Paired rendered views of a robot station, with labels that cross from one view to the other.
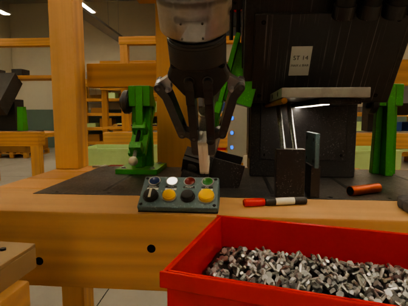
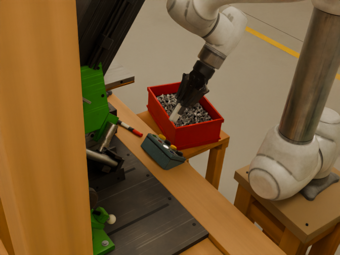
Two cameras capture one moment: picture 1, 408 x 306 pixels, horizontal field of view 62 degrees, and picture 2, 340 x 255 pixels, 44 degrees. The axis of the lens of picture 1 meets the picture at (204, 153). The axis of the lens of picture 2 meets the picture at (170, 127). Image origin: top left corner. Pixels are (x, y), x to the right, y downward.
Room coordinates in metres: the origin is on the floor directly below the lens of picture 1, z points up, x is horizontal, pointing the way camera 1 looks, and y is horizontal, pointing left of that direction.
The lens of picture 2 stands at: (1.44, 0.89, 1.90)
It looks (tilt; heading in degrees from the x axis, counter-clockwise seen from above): 37 degrees down; 226
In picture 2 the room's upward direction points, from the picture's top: 5 degrees clockwise
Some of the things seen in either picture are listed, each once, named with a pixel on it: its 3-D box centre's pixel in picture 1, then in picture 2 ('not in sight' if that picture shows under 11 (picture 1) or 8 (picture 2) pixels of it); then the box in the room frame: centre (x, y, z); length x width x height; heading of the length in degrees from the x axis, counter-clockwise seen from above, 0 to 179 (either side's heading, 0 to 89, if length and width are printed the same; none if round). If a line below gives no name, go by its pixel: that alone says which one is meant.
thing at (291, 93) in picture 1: (303, 100); (74, 83); (0.83, -0.24, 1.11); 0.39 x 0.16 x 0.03; 175
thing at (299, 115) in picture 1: (296, 118); not in sight; (1.06, -0.29, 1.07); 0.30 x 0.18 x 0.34; 85
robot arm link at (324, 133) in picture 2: not in sight; (315, 140); (0.32, 0.42, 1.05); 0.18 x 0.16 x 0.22; 4
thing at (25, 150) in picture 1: (23, 147); not in sight; (9.05, 4.80, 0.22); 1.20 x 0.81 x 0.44; 179
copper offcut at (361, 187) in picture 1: (364, 189); not in sight; (0.76, -0.37, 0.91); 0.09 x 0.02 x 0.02; 115
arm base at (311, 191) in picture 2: not in sight; (301, 167); (0.32, 0.40, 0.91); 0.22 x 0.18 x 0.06; 89
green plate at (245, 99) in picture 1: (239, 78); (84, 94); (0.88, -0.09, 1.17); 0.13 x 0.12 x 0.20; 85
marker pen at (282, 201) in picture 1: (275, 201); (129, 128); (0.66, -0.14, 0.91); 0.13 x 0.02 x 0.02; 99
